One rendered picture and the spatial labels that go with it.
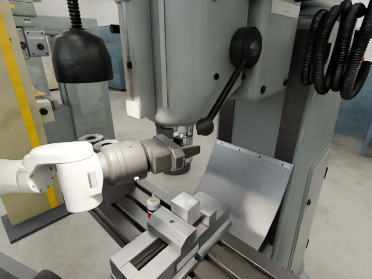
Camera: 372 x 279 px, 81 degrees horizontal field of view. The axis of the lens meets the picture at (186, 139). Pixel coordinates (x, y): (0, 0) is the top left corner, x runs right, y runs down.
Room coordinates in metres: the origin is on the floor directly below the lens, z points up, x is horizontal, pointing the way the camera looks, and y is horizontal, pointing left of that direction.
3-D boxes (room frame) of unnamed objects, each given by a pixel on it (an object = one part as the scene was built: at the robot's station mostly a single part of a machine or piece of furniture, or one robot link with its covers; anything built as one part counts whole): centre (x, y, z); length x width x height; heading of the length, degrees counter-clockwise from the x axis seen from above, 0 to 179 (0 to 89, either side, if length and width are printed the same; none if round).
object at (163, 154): (0.43, 0.08, 1.23); 0.13 x 0.12 x 0.10; 33
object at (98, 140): (0.73, 0.32, 1.03); 0.22 x 0.12 x 0.20; 53
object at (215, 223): (0.45, 0.02, 0.99); 0.35 x 0.15 x 0.11; 139
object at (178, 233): (0.43, 0.04, 1.02); 0.12 x 0.06 x 0.04; 49
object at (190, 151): (0.45, -0.01, 1.23); 0.06 x 0.02 x 0.03; 123
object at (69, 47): (0.31, 0.14, 1.45); 0.07 x 0.07 x 0.06
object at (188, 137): (0.48, 0.01, 1.26); 0.05 x 0.05 x 0.01
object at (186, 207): (0.47, 0.00, 1.05); 0.06 x 0.05 x 0.06; 49
